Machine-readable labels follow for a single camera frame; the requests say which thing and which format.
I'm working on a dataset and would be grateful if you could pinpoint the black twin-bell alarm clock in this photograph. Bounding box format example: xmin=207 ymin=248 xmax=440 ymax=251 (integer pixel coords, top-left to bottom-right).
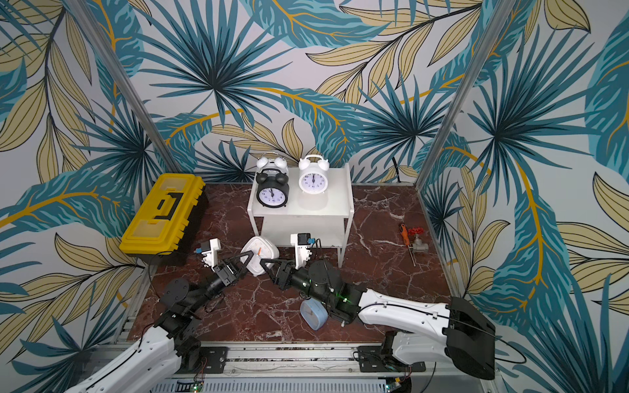
xmin=256 ymin=168 xmax=290 ymax=209

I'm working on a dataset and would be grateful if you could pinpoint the yellow black toolbox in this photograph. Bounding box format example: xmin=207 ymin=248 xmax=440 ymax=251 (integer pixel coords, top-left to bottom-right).
xmin=120 ymin=174 xmax=209 ymax=266

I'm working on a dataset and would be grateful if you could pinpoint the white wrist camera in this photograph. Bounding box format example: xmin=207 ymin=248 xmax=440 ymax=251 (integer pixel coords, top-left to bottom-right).
xmin=290 ymin=233 xmax=313 ymax=270
xmin=195 ymin=238 xmax=222 ymax=269

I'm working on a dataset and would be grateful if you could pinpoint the blue square alarm clock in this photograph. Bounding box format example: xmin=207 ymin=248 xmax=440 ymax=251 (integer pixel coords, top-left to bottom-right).
xmin=300 ymin=298 xmax=329 ymax=331

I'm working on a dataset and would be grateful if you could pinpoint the orange handled screwdriver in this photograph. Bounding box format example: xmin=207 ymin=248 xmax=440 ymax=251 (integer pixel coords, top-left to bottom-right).
xmin=399 ymin=223 xmax=416 ymax=267

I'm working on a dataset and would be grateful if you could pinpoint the white plastic twin-bell clock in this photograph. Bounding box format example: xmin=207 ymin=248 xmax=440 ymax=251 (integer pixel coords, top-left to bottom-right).
xmin=298 ymin=154 xmax=330 ymax=195

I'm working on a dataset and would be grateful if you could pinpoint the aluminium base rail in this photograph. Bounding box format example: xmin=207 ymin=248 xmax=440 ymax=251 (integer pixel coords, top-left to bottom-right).
xmin=67 ymin=327 xmax=495 ymax=392

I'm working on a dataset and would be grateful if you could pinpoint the white square alarm clock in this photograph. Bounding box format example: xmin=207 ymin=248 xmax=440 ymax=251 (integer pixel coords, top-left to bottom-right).
xmin=241 ymin=236 xmax=279 ymax=277

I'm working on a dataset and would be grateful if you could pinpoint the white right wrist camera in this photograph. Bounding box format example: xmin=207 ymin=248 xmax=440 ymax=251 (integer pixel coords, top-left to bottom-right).
xmin=290 ymin=233 xmax=313 ymax=270

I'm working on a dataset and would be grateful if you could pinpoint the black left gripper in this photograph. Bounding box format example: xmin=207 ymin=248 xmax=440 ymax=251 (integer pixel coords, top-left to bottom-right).
xmin=187 ymin=251 xmax=257 ymax=314

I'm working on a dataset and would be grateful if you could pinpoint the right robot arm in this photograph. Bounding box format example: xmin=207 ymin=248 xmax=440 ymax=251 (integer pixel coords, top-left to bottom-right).
xmin=260 ymin=259 xmax=496 ymax=381

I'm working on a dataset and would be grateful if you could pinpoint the white two-tier shelf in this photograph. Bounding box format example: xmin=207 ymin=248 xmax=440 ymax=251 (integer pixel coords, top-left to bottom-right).
xmin=247 ymin=165 xmax=355 ymax=267

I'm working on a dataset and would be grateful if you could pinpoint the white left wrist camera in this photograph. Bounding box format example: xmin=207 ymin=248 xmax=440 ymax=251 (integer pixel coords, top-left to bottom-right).
xmin=195 ymin=238 xmax=222 ymax=269

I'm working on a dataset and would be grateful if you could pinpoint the metal valve red handle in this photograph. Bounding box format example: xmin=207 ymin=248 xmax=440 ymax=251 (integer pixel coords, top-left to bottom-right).
xmin=409 ymin=227 xmax=429 ymax=253

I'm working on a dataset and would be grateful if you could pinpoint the white metal twin-bell clock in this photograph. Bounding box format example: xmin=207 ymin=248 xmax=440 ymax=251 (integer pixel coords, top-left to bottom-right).
xmin=257 ymin=157 xmax=288 ymax=174

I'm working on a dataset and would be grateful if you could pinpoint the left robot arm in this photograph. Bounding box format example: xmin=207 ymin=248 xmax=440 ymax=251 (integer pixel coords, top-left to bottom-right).
xmin=67 ymin=251 xmax=257 ymax=392

